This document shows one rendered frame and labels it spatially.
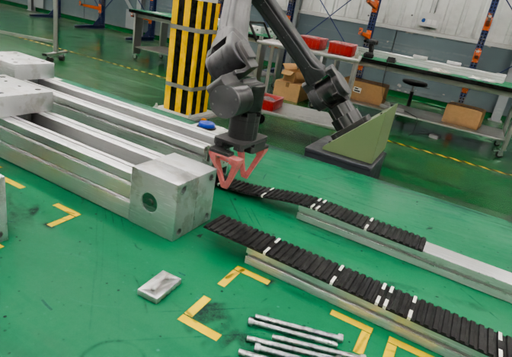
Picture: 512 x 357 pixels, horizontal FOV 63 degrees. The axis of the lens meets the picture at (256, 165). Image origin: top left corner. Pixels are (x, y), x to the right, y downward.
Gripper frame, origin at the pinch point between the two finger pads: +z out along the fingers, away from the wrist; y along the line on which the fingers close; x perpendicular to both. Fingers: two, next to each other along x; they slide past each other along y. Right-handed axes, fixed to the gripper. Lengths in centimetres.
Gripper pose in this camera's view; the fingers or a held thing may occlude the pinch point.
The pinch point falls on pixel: (235, 179)
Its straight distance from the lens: 84.1
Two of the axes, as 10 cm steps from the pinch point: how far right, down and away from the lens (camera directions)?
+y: -4.8, 2.3, -8.5
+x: 8.6, 3.1, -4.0
